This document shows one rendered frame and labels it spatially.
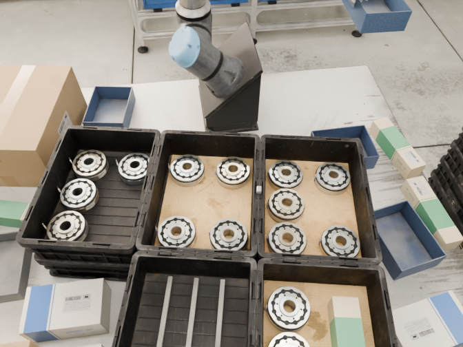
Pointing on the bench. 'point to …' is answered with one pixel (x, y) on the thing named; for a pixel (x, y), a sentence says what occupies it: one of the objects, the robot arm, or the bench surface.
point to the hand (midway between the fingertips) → (355, 1)
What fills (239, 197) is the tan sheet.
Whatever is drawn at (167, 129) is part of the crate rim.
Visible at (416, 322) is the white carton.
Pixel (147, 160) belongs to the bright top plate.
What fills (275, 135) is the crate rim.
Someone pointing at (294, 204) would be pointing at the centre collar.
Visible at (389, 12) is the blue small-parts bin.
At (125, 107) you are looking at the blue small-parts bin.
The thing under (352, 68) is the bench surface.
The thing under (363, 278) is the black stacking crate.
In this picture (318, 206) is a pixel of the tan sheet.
